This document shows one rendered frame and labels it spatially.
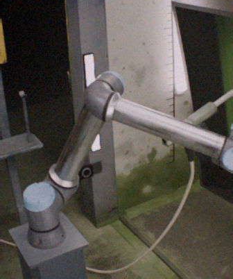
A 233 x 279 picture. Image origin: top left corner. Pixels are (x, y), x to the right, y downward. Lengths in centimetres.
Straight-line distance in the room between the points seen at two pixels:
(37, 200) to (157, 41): 138
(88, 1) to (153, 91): 79
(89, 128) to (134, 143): 117
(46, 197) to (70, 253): 30
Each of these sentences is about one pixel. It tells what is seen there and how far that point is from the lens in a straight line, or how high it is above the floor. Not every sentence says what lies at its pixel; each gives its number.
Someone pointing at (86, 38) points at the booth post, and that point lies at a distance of 257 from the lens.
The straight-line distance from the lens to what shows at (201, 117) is 193.
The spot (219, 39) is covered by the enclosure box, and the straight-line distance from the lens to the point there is 248.
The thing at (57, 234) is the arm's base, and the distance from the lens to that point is 206.
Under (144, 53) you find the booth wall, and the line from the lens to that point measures 280.
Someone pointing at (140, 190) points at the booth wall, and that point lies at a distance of 320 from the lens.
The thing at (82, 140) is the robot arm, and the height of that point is 113.
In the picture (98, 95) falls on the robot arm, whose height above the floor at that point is 139.
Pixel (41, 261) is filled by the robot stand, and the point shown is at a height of 64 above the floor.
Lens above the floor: 199
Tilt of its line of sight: 26 degrees down
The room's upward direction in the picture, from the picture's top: 3 degrees counter-clockwise
